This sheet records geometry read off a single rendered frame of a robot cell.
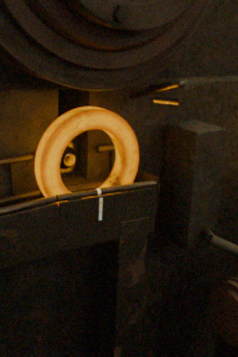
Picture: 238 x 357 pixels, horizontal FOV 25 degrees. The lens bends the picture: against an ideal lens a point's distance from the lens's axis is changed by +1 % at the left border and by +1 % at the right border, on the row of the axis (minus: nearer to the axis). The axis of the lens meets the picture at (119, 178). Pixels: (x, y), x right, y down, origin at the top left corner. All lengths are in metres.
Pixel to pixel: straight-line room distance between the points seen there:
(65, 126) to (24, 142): 0.09
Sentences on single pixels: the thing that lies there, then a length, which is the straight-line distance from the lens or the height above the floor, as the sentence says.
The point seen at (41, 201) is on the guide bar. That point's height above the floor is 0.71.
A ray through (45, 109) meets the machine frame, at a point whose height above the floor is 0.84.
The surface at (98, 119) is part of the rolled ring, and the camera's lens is 0.90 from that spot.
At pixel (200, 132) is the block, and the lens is 1.00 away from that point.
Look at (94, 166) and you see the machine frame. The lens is 1.01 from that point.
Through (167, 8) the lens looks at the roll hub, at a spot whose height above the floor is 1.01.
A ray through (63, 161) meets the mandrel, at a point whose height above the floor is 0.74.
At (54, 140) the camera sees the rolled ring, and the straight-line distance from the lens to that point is 0.87.
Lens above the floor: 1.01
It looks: 18 degrees down
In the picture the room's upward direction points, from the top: 3 degrees clockwise
